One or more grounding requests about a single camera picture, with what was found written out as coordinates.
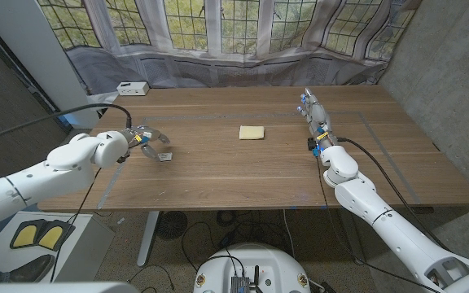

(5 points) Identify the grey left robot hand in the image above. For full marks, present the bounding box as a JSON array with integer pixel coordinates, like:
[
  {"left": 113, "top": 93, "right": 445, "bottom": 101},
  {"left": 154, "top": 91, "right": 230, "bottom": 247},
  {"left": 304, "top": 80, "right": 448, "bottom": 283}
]
[{"left": 120, "top": 125, "right": 171, "bottom": 164}]

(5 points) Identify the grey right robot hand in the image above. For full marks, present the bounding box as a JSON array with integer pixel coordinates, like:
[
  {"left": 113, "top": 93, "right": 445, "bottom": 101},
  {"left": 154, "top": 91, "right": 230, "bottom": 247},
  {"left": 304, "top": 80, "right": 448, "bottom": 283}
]
[{"left": 297, "top": 87, "right": 340, "bottom": 151}]

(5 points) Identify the yellow sponge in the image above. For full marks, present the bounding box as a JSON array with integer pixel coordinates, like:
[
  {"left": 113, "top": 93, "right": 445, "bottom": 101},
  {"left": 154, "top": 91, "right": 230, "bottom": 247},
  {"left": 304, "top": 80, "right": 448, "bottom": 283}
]
[{"left": 239, "top": 125, "right": 266, "bottom": 141}]

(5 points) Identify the white power strip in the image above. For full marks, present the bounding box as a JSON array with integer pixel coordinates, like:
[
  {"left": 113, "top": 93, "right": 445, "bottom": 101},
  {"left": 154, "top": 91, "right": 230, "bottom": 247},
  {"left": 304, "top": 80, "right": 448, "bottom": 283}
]
[{"left": 116, "top": 81, "right": 151, "bottom": 97}]

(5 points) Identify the white plastic sheet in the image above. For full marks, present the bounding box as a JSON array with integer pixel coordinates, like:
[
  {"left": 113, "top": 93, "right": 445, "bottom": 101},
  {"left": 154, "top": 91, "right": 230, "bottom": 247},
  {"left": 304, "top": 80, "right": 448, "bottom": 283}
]
[{"left": 86, "top": 91, "right": 120, "bottom": 112}]

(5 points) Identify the printed window backdrop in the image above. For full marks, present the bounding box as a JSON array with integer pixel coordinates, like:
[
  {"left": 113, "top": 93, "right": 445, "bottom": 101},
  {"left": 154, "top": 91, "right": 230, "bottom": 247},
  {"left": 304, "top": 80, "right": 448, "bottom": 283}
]
[{"left": 37, "top": 0, "right": 423, "bottom": 97}]

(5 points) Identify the black round fan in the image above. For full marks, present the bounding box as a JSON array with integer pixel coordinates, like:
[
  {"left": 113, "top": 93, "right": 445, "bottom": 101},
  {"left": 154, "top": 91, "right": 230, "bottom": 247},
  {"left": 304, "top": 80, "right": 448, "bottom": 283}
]
[{"left": 156, "top": 210, "right": 189, "bottom": 241}]

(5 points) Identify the metal table leg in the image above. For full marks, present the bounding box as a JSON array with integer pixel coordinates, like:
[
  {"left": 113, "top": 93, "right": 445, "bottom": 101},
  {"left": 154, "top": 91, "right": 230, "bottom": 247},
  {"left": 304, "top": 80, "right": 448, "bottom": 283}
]
[
  {"left": 346, "top": 209, "right": 366, "bottom": 265},
  {"left": 137, "top": 210, "right": 160, "bottom": 268}
]

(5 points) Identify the white pedal platform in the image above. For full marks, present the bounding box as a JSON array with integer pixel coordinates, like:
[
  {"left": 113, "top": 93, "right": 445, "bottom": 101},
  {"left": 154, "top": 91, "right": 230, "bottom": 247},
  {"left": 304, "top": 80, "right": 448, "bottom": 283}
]
[{"left": 0, "top": 210, "right": 116, "bottom": 282}]

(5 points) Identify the black yellow foot pedal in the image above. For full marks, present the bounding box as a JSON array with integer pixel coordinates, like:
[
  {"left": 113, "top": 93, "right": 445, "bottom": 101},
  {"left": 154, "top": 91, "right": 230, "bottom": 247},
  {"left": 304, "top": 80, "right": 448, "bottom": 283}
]
[
  {"left": 37, "top": 220, "right": 76, "bottom": 251},
  {"left": 9, "top": 219, "right": 42, "bottom": 250}
]

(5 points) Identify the white robot torso base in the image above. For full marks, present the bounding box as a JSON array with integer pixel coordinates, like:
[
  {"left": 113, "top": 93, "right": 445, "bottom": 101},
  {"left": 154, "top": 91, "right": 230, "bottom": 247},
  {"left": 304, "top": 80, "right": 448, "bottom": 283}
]
[{"left": 192, "top": 243, "right": 312, "bottom": 293}]

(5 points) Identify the dark shoe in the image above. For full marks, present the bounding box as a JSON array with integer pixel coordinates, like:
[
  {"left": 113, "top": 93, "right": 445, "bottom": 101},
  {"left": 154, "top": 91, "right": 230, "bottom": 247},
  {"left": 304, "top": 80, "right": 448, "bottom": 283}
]
[{"left": 8, "top": 254, "right": 55, "bottom": 284}]

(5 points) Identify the white robot chest edge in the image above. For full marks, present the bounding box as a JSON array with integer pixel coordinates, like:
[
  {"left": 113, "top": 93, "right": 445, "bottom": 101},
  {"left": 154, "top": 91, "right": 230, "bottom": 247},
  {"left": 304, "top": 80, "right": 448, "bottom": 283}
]
[{"left": 0, "top": 282, "right": 140, "bottom": 293}]

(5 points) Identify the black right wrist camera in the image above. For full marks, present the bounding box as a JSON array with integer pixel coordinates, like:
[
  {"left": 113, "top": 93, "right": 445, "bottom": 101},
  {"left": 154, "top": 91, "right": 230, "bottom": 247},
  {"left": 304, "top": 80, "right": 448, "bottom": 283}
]
[{"left": 307, "top": 137, "right": 322, "bottom": 158}]

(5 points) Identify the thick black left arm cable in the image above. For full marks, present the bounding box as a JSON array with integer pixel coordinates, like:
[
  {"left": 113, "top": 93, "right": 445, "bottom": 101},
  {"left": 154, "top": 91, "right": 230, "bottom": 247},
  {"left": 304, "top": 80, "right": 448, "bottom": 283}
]
[{"left": 0, "top": 103, "right": 133, "bottom": 146}]

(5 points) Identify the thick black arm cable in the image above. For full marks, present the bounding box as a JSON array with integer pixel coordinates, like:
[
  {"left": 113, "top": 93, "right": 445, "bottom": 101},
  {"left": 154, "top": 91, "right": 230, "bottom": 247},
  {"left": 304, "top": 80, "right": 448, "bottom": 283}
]
[
  {"left": 0, "top": 103, "right": 133, "bottom": 146},
  {"left": 337, "top": 137, "right": 451, "bottom": 251}
]

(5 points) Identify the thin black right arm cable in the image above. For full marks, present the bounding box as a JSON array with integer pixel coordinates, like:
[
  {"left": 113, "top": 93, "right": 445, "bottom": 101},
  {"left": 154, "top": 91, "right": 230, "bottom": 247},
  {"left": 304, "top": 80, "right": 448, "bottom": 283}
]
[{"left": 315, "top": 154, "right": 441, "bottom": 293}]

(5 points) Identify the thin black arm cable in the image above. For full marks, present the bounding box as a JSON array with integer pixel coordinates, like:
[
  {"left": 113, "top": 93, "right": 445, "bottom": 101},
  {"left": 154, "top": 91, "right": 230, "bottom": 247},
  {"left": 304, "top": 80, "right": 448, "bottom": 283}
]
[
  {"left": 315, "top": 154, "right": 441, "bottom": 293},
  {"left": 49, "top": 166, "right": 102, "bottom": 284}
]

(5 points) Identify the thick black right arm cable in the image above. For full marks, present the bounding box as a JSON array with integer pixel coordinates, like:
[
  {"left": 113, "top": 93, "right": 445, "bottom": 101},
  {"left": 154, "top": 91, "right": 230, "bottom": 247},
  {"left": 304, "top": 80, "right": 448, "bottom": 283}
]
[{"left": 337, "top": 137, "right": 451, "bottom": 251}]

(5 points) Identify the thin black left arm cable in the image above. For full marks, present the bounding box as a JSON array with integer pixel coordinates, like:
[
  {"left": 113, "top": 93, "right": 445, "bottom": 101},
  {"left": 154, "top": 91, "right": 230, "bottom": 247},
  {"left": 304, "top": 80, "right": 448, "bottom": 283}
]
[{"left": 49, "top": 166, "right": 102, "bottom": 284}]

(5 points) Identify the black cable coil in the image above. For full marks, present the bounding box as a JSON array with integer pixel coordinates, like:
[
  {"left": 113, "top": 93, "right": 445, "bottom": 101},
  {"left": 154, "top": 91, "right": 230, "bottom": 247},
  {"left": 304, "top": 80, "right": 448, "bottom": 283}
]
[{"left": 217, "top": 210, "right": 239, "bottom": 228}]

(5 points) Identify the black floor cable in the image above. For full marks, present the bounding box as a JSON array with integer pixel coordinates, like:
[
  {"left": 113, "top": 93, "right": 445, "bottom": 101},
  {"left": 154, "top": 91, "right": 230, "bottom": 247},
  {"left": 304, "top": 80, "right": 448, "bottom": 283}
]
[{"left": 180, "top": 221, "right": 235, "bottom": 282}]

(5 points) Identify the white floor cable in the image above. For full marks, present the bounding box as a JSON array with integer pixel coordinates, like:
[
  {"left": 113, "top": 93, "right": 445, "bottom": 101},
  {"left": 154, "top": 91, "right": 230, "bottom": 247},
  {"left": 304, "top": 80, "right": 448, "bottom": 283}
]
[{"left": 282, "top": 209, "right": 296, "bottom": 260}]

